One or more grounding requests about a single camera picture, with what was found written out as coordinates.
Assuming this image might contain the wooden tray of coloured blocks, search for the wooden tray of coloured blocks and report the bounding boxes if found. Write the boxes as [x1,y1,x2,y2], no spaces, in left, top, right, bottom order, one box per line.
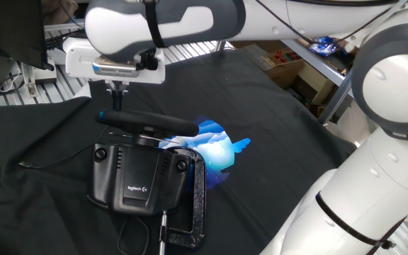
[260,48,299,68]

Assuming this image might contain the person in brown top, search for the person in brown top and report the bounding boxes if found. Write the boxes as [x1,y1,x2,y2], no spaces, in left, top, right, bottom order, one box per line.
[42,0,80,26]

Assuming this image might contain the brown cardboard box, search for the brown cardboard box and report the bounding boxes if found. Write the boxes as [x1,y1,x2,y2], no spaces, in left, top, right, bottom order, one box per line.
[229,39,306,89]

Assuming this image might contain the black camera cable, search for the black camera cable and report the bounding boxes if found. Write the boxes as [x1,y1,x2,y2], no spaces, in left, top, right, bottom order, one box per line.
[135,48,159,72]

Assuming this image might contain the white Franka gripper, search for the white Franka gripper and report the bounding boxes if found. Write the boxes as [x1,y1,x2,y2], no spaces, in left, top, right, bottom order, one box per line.
[63,37,166,111]

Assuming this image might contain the black computer keyboard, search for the black computer keyboard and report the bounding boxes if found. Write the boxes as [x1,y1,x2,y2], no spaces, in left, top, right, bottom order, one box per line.
[45,30,84,51]

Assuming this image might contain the black cloth with blue print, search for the black cloth with blue print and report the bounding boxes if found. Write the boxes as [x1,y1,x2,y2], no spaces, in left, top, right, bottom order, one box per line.
[0,48,357,255]

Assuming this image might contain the black metal C-clamp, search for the black metal C-clamp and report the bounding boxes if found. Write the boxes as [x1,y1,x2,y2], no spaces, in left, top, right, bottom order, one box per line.
[158,145,208,255]

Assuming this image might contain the black racing steering wheel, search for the black racing steering wheel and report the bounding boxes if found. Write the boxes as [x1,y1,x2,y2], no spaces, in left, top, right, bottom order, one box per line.
[95,108,200,142]

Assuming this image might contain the aluminium rail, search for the aluminium rail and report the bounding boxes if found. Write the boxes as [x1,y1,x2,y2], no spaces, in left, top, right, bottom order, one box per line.
[44,21,86,33]

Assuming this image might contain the black monitor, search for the black monitor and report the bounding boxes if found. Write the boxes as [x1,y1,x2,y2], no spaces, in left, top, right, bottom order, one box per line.
[0,0,55,72]

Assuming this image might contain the black Logitech wheel base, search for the black Logitech wheel base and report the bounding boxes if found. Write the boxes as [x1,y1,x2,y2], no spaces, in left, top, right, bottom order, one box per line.
[86,137,193,217]

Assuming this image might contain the blue plastic bag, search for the blue plastic bag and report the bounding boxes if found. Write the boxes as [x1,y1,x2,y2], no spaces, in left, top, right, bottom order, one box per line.
[309,35,339,57]

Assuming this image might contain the cream cardboard box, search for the cream cardboard box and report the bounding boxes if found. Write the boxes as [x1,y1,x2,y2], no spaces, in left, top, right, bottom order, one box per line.
[290,62,336,106]

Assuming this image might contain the white paper sheets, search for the white paper sheets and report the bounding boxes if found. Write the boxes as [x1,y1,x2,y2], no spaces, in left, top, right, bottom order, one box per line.
[47,47,67,66]

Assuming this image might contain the silver depth camera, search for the silver depth camera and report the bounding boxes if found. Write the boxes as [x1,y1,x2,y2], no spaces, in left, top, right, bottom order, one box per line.
[91,56,142,78]

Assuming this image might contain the long thin black cable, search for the long thin black cable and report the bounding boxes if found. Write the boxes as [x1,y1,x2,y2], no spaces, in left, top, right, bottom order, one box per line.
[18,125,111,169]

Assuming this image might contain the grey metal shelf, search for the grey metal shelf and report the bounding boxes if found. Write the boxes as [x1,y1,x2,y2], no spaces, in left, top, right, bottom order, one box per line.
[281,38,354,125]

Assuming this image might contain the thin black cable loop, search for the thin black cable loop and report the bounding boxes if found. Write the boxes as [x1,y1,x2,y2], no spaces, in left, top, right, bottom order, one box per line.
[117,216,151,255]

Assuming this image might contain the small aluminium bracket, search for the small aluminium bracket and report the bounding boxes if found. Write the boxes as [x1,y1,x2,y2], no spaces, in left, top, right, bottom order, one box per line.
[21,62,39,98]

